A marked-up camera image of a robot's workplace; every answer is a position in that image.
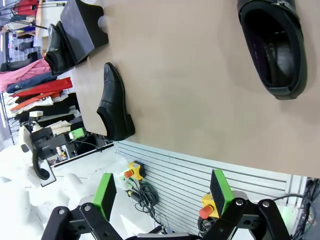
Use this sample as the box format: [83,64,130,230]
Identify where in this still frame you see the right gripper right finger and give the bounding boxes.
[203,169,292,240]

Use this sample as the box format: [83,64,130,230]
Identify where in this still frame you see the black green finger of the left gripper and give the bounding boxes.
[68,127,87,140]

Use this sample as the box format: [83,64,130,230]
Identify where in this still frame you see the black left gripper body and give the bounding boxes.
[29,127,73,161]

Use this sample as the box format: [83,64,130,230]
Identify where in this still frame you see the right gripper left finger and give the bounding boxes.
[41,172,126,240]

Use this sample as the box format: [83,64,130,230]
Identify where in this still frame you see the black shoe stand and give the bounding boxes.
[57,21,90,68]
[59,0,110,51]

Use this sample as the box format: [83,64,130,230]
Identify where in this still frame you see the yellow emergency stop button box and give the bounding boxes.
[123,160,147,181]
[198,191,221,219]

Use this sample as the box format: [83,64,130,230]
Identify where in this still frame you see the beige hanging garment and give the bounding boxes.
[49,117,85,137]

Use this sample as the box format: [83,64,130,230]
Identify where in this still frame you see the black hanging garments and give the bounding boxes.
[14,92,81,126]

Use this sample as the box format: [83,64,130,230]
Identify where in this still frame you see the white rectangular light panel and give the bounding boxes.
[39,159,57,188]

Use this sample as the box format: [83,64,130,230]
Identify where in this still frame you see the black metal clothes rack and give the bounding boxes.
[0,90,16,146]

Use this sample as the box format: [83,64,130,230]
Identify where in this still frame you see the white printed T-shirt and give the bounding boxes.
[11,92,69,114]

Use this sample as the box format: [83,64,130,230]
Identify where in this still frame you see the orange hanging garment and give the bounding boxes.
[9,93,45,113]

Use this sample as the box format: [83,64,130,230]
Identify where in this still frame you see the white slatted aluminium panel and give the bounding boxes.
[113,139,309,237]

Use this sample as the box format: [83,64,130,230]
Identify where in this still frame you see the red hanging jacket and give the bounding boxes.
[10,76,74,98]

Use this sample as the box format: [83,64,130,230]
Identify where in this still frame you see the navy hanging jacket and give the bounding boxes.
[5,71,60,94]

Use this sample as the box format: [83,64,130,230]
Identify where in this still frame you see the pink hanging jacket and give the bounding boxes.
[0,58,53,93]

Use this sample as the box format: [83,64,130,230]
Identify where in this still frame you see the black jacket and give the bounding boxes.
[0,51,36,73]

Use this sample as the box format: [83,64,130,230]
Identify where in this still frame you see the clear drawer storage organizer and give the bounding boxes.
[6,31,42,62]

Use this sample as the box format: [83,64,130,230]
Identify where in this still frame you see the red mannequin top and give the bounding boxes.
[13,0,41,16]

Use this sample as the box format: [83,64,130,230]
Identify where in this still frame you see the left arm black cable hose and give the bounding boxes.
[31,142,51,181]

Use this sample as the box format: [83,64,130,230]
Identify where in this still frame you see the black coiled cable bundle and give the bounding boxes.
[125,179,160,219]

